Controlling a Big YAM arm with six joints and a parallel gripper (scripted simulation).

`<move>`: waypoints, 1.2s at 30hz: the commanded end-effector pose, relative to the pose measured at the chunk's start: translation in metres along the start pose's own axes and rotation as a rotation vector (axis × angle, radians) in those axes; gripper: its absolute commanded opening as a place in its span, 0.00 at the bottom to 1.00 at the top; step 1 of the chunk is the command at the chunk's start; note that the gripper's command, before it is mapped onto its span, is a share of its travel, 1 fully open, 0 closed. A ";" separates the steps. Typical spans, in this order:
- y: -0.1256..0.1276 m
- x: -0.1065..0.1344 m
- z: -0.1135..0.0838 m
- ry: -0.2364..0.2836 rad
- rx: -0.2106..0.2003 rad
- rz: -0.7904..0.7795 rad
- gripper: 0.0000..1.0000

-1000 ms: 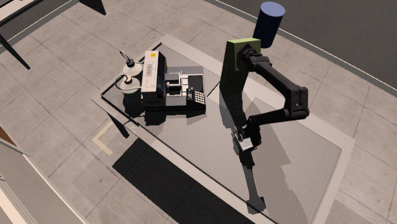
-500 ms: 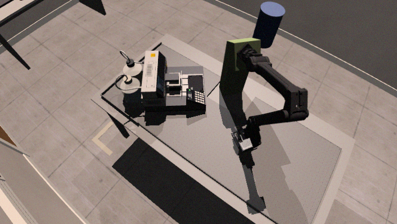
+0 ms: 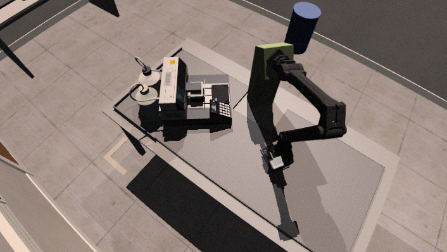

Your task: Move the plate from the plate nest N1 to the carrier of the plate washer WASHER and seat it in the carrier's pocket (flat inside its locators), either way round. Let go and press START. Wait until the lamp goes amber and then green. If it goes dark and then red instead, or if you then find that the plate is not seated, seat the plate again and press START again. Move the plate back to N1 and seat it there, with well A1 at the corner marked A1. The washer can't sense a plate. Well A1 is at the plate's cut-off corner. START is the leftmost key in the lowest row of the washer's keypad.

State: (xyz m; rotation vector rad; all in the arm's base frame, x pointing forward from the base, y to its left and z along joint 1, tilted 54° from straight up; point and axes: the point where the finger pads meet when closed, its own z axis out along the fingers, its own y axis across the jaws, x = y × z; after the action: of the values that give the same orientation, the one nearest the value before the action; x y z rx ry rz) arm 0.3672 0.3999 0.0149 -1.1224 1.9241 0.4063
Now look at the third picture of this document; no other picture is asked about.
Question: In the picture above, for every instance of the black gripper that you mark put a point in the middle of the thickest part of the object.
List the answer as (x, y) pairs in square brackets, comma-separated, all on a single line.
[(271, 149)]

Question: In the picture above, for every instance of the white well plate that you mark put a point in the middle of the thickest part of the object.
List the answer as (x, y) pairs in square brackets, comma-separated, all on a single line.
[(276, 162)]

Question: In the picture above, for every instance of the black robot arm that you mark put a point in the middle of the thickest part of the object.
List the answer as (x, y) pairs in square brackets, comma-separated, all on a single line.
[(326, 128)]

